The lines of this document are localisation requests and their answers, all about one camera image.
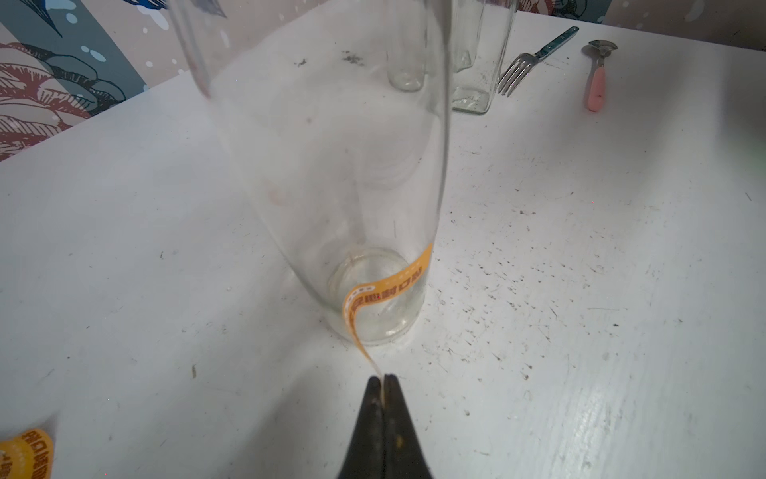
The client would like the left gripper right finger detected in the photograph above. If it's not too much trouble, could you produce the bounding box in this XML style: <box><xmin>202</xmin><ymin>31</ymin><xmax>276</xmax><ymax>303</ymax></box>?
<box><xmin>382</xmin><ymin>374</ymin><xmax>433</xmax><ymax>479</ymax></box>

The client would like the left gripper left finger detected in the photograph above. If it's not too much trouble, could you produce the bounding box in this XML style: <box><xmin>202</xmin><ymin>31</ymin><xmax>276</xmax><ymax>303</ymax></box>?
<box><xmin>337</xmin><ymin>376</ymin><xmax>385</xmax><ymax>479</ymax></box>

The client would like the orange label strip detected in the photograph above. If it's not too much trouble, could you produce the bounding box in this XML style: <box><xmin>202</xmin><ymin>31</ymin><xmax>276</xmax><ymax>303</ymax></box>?
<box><xmin>0</xmin><ymin>428</ymin><xmax>54</xmax><ymax>479</ymax></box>
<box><xmin>342</xmin><ymin>243</ymin><xmax>433</xmax><ymax>378</ymax></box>

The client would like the tall corked glass bottle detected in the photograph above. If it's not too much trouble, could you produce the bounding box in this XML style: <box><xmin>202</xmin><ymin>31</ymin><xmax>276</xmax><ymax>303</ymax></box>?
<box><xmin>169</xmin><ymin>1</ymin><xmax>452</xmax><ymax>344</ymax></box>

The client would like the yellow cap glass bottle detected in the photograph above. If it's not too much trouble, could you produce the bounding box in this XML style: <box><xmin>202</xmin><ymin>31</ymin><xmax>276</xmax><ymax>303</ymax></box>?
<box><xmin>384</xmin><ymin>0</ymin><xmax>428</xmax><ymax>93</ymax></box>

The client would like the small corked glass bottle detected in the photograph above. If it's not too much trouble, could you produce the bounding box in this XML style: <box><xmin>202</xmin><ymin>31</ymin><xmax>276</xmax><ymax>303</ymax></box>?
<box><xmin>451</xmin><ymin>0</ymin><xmax>519</xmax><ymax>115</ymax></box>

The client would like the green handled fork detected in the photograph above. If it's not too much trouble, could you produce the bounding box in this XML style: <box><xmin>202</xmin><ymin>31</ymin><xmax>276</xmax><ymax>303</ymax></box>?
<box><xmin>497</xmin><ymin>26</ymin><xmax>580</xmax><ymax>97</ymax></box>

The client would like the pink handled spoon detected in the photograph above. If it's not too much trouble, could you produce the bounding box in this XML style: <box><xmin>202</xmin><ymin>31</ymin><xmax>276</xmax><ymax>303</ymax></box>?
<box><xmin>582</xmin><ymin>39</ymin><xmax>618</xmax><ymax>113</ymax></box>

